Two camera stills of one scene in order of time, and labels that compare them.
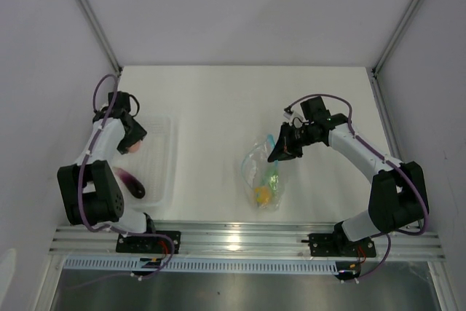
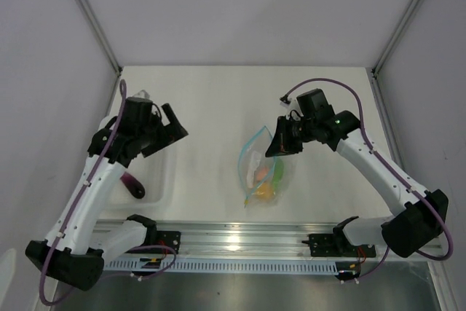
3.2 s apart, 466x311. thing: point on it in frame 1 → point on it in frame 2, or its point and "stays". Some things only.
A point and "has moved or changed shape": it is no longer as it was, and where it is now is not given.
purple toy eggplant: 131,183 stays
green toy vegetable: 274,181 has moved or changed shape
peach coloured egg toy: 135,147 has moved or changed shape
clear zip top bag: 261,176 has moved or changed shape
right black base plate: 338,244 stays
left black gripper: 138,134 → 167,134
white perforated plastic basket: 156,163 stays
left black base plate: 150,244 stays
